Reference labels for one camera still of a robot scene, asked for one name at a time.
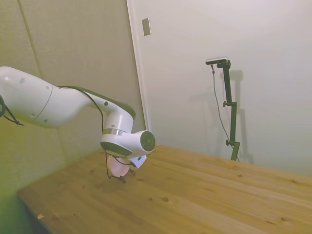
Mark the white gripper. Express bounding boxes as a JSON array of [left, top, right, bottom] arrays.
[[127, 155, 148, 170]]

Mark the pink plastic bowl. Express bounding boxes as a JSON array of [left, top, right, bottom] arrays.
[[107, 156, 132, 177]]

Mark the black wire dish rack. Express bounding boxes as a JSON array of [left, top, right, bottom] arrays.
[[105, 152, 136, 184]]

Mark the white door frame trim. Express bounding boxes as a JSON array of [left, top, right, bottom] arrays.
[[126, 0, 152, 137]]

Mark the black jointed camera stand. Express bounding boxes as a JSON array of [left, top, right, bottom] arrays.
[[216, 60, 241, 161]]

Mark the grey camera bar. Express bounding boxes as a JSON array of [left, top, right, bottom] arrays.
[[205, 56, 229, 66]]

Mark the grey wall switch plate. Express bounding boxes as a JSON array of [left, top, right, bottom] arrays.
[[142, 17, 152, 37]]

